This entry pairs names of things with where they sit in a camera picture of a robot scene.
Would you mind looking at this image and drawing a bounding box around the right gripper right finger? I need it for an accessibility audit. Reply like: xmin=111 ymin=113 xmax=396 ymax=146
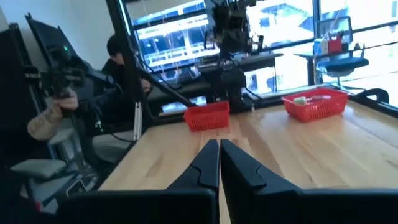
xmin=220 ymin=139 xmax=398 ymax=224

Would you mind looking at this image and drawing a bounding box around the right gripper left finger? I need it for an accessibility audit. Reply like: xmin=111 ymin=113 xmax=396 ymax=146
xmin=57 ymin=139 xmax=220 ymax=224

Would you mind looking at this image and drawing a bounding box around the pink and white charger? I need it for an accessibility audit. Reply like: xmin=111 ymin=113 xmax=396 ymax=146
xmin=306 ymin=95 xmax=333 ymax=103

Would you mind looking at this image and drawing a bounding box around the blue office chair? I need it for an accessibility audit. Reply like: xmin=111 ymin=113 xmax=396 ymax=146
xmin=315 ymin=16 xmax=370 ymax=91

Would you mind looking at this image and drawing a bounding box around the red plastic mesh basket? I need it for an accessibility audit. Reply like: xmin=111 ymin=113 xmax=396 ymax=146
xmin=183 ymin=100 xmax=231 ymax=133
xmin=281 ymin=87 xmax=351 ymax=123

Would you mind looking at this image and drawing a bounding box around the person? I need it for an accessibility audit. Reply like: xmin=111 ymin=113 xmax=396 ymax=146
xmin=27 ymin=33 xmax=153 ymax=162

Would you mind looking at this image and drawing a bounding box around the person's hand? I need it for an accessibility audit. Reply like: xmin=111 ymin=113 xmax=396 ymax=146
xmin=139 ymin=78 xmax=152 ymax=95
xmin=53 ymin=88 xmax=80 ymax=113

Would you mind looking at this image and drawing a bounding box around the grey seat cushion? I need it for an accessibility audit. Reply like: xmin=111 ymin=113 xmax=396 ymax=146
xmin=9 ymin=158 xmax=68 ymax=180

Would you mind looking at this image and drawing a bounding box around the black table clamp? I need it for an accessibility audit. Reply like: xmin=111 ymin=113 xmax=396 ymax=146
xmin=354 ymin=88 xmax=390 ymax=103

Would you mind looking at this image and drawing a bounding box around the dark background desk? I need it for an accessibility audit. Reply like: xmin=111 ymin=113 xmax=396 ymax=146
xmin=294 ymin=46 xmax=368 ymax=86

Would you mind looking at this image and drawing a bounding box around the red box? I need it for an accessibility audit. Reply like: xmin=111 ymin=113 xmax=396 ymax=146
xmin=327 ymin=39 xmax=343 ymax=54

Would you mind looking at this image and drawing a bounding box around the large window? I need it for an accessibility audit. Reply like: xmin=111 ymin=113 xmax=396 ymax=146
xmin=124 ymin=0 xmax=398 ymax=103

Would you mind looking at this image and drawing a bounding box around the white metal bracket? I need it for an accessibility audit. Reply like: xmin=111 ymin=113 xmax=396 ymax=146
xmin=134 ymin=101 xmax=143 ymax=141

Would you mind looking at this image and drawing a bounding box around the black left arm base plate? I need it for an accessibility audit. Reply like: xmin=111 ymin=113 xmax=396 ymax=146
xmin=205 ymin=91 xmax=280 ymax=114

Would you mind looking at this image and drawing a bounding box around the black rig upright post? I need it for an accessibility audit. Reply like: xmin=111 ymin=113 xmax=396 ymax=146
xmin=105 ymin=0 xmax=150 ymax=131

